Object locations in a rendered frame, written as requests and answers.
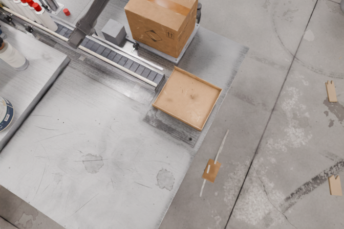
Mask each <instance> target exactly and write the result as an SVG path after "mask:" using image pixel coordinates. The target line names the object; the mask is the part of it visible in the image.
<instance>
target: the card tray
mask: <svg viewBox="0 0 344 229"><path fill-rule="evenodd" d="M222 90H223V89H222V88H220V87H218V86H216V85H214V84H212V83H210V82H208V81H206V80H203V79H201V78H199V77H197V76H195V75H193V74H191V73H189V72H187V71H185V70H183V69H181V68H179V67H177V66H175V69H174V70H173V72H172V74H171V75H170V77H169V79H168V80H167V82H166V84H165V85H164V87H163V88H162V90H161V92H160V93H159V95H158V97H157V98H156V100H155V102H154V103H152V106H153V107H155V108H157V109H159V110H161V111H163V112H165V113H166V114H168V115H170V116H172V117H174V118H176V119H178V120H180V121H182V122H184V123H185V124H187V125H189V126H191V127H193V128H195V129H197V130H199V131H201V130H202V129H203V127H204V125H205V123H206V121H207V119H208V117H209V115H210V113H211V111H212V109H213V107H214V105H215V103H216V101H217V99H218V98H219V96H220V94H221V92H222Z"/></svg>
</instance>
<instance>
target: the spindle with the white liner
mask: <svg viewBox="0 0 344 229"><path fill-rule="evenodd" d="M0 58H1V59H2V60H3V61H5V62H7V63H8V64H9V65H11V66H12V67H13V68H14V69H15V70H17V71H22V70H24V69H26V68H27V67H28V65H29V60H28V58H27V57H25V56H24V55H22V54H21V53H20V52H19V51H18V50H17V49H15V48H14V47H13V46H12V45H11V44H9V43H8V42H7V41H6V40H4V39H2V38H1V37H0Z"/></svg>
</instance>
